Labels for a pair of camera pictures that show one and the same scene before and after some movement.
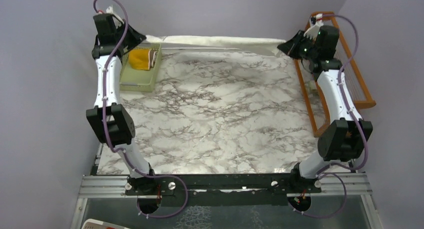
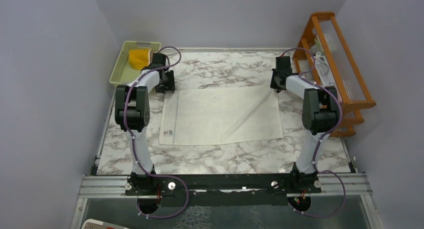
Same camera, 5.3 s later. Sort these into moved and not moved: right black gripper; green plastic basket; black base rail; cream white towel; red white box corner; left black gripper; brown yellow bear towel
Moved: left black gripper; right black gripper; cream white towel
Not moved: black base rail; red white box corner; brown yellow bear towel; green plastic basket
